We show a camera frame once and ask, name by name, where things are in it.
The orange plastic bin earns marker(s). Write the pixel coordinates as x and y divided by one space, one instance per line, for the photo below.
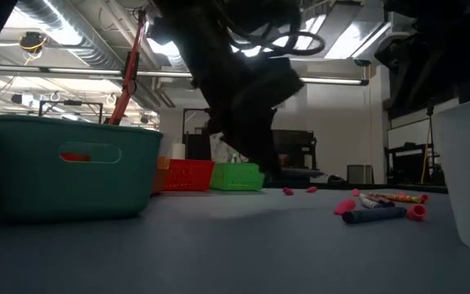
160 175

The silver spiral ceiling duct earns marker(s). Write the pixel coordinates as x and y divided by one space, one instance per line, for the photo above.
92 41

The black equipment cart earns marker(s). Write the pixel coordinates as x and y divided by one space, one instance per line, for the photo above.
406 163

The white printed sheet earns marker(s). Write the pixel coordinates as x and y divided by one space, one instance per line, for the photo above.
223 151

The teal plastic bin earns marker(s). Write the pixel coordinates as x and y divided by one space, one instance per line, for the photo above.
35 192

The green plastic basket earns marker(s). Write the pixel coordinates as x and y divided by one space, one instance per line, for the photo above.
235 177

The white cylinder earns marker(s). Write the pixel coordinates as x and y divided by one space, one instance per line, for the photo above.
178 151

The black equipment cabinet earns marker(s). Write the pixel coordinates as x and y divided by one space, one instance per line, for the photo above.
300 155

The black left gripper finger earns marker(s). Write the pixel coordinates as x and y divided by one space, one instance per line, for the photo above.
263 151

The white crayon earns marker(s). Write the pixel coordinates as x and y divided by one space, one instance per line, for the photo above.
367 201

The whiteboard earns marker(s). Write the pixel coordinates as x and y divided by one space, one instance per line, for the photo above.
410 134

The red plastic basket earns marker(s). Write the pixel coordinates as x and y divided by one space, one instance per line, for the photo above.
190 175
76 157

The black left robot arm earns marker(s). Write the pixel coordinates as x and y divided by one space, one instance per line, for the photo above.
202 32

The long ceiling light fixture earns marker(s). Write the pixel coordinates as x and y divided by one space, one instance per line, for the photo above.
333 81

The grey waste bin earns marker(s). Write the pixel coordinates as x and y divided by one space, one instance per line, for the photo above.
360 174

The orange crayon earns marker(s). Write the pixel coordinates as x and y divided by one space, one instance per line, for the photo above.
386 196

